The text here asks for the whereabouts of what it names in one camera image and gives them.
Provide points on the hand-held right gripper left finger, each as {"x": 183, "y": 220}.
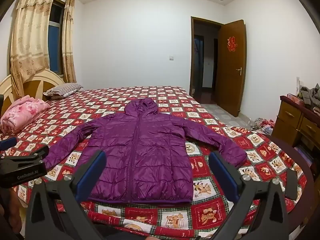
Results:
{"x": 92, "y": 173}

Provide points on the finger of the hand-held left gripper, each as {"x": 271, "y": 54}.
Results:
{"x": 7, "y": 143}
{"x": 37, "y": 153}

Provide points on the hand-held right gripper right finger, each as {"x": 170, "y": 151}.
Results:
{"x": 223, "y": 173}

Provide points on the purple hooded puffer jacket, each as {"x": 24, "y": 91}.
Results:
{"x": 140, "y": 155}

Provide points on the person's left forearm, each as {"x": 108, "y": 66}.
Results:
{"x": 12, "y": 210}

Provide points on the clothes heap on floor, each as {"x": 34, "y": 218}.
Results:
{"x": 262, "y": 125}

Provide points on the pile of grey clothes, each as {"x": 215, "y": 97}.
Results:
{"x": 310, "y": 95}

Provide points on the pink floral pillow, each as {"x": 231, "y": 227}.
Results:
{"x": 22, "y": 112}

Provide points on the red checked printed bedspread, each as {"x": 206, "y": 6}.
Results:
{"x": 207, "y": 212}

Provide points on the cream wooden headboard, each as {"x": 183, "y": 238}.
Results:
{"x": 35, "y": 82}

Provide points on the black flat object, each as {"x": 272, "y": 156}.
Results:
{"x": 291, "y": 183}

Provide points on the striped pillow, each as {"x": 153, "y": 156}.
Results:
{"x": 63, "y": 90}

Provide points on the wooden dresser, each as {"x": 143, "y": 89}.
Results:
{"x": 290, "y": 120}

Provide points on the brown wooden door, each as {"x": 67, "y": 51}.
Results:
{"x": 230, "y": 85}

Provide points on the wide beige floral curtain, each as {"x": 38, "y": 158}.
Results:
{"x": 30, "y": 42}

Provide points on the narrow beige floral curtain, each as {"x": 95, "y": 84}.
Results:
{"x": 69, "y": 42}

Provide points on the window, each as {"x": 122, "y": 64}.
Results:
{"x": 55, "y": 37}

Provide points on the red door decoration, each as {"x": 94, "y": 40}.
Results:
{"x": 231, "y": 44}

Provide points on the brown door frame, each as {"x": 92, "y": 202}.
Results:
{"x": 192, "y": 55}

